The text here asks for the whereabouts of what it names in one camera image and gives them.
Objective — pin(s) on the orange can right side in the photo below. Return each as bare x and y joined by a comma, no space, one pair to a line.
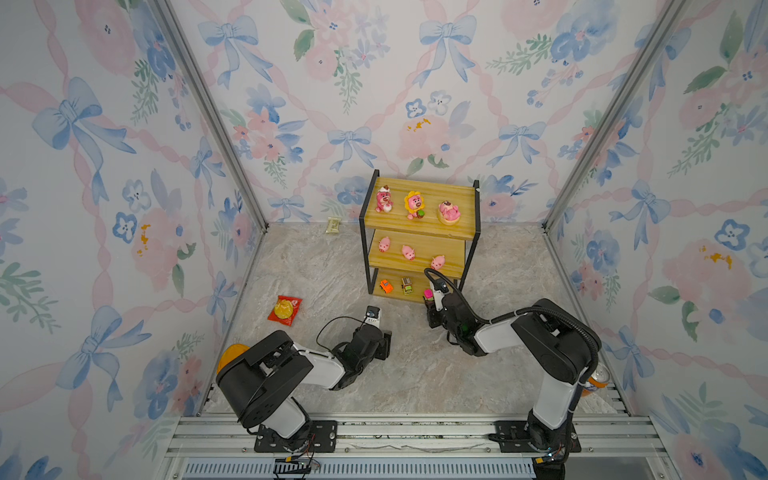
599,379

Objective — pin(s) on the red yellow snack packet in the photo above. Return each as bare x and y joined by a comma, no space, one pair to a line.
285,310

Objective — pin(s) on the small green packet by wall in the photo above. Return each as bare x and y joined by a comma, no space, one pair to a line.
333,225

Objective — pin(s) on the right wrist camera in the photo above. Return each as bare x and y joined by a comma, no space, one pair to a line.
438,297

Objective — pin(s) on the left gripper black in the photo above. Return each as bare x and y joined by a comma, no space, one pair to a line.
384,346

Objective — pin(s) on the pink bear strawberry hat figure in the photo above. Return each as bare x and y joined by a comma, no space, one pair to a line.
384,202

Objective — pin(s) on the orange bowl left side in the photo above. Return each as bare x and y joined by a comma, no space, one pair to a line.
230,354

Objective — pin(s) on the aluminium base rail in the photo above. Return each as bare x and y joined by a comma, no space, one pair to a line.
408,446

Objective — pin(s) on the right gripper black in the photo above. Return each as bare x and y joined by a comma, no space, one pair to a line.
432,314

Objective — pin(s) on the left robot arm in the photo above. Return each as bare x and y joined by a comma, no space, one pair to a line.
258,381

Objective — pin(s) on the orange toy truck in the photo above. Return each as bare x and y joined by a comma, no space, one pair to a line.
386,286

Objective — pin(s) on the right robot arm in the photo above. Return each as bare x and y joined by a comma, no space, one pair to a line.
565,348

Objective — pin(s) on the wooden shelf black metal frame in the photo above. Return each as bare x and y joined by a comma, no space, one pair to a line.
427,236

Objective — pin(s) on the red and green toy truck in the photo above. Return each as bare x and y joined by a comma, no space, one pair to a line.
406,285

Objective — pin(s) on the pink bear yellow flower figure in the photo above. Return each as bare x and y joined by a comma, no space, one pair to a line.
415,205

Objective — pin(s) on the pink pig toy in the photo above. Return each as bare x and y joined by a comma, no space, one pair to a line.
438,262
408,252

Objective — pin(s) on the pink pig on middle shelf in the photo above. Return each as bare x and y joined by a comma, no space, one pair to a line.
384,244

